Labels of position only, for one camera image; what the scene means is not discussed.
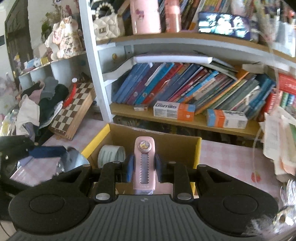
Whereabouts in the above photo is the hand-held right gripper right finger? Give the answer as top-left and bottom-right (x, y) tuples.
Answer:
(154, 154), (233, 202)

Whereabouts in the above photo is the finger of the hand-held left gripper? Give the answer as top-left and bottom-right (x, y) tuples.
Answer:
(17, 156), (34, 168)
(29, 146), (68, 160)

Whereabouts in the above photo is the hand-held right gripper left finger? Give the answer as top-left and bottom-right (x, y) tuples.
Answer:
(53, 154), (136, 202)

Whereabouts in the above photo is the white printed tape roll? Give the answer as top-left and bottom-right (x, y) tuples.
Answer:
(97, 145), (126, 168)

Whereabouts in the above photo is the yellow cardboard box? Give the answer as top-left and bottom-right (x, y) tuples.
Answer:
(81, 123), (202, 195)

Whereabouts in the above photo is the wooden chess board box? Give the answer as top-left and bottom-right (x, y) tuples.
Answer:
(50, 82), (96, 141)

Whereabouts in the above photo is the pile of clothes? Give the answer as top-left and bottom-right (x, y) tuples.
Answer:
(0, 77), (70, 139)

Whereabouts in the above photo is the orange white toothpaste box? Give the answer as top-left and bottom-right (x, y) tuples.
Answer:
(153, 101), (196, 122)
(206, 109), (248, 129)

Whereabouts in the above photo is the red toy with white cap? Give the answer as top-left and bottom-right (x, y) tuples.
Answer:
(63, 78), (78, 107)

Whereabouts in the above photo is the pink checked printed tablecloth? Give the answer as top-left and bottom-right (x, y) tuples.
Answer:
(9, 115), (287, 200)

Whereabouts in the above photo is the low white side shelf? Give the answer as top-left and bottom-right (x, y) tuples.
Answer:
(18, 51), (88, 93)

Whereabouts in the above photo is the row of leaning books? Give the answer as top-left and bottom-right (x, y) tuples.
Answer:
(111, 61), (277, 121)

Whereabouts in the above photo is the white wooden bookshelf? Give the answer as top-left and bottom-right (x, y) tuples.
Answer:
(79, 0), (296, 139)

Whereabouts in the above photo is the white desk lamp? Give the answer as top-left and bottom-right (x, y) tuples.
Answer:
(103, 54), (213, 81)

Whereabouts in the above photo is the white pink plush toy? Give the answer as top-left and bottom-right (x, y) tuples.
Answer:
(45, 17), (84, 59)

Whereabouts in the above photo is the stack of papers and books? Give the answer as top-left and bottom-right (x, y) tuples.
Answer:
(259, 107), (296, 176)

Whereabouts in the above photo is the white quilted handbag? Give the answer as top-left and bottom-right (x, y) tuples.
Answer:
(92, 3), (121, 41)

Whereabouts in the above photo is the pale pink bottle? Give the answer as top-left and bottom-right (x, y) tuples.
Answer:
(129, 0), (161, 35)

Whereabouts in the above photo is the salmon pink bottle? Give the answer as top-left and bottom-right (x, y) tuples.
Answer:
(164, 0), (182, 33)

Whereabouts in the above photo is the red thick dictionary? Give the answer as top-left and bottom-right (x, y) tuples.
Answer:
(277, 73), (296, 95)

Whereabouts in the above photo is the phone with lit screen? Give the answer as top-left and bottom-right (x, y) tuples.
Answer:
(198, 11), (251, 40)

